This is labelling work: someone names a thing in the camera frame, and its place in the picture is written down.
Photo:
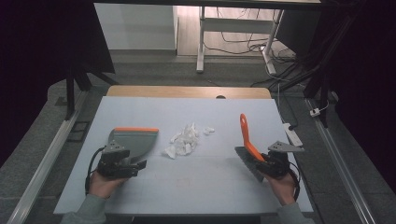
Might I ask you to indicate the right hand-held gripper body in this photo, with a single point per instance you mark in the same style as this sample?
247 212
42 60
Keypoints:
278 165

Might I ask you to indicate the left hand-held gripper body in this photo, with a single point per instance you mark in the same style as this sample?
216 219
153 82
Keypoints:
113 161

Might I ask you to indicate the grey dustpan with orange edge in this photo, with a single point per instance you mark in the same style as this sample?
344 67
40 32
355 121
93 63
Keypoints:
137 141

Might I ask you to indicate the pile of white paper scraps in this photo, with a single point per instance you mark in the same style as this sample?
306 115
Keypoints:
183 143

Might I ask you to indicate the small single paper scrap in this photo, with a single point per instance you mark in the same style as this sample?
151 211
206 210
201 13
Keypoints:
211 129
206 132

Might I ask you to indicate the person's right hand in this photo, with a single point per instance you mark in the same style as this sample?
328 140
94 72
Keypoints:
281 188

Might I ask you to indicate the person's left hand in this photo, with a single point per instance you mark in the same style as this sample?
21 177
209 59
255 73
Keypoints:
104 186

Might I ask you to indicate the white power strip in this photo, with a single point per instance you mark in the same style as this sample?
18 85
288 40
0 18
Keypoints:
294 137

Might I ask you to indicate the black plug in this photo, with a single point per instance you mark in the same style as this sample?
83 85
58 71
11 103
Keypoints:
292 127

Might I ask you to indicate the pale blue table board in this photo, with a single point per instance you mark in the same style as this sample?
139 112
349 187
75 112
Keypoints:
193 186

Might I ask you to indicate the small white adapter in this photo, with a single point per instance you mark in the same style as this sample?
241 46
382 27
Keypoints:
315 112

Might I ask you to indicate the wooden table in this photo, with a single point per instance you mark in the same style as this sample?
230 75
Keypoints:
174 91

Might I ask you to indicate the black metal stand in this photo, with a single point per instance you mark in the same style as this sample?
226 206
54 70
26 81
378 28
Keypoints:
317 74
71 90

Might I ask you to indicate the dark curtain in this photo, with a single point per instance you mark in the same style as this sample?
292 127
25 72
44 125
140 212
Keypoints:
370 93
34 62

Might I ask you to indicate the white cabinet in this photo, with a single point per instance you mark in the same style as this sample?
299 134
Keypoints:
137 26

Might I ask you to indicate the aluminium rail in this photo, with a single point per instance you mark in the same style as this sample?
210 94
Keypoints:
342 168
40 165

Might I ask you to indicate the white desk frame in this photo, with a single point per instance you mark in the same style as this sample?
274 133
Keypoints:
236 25

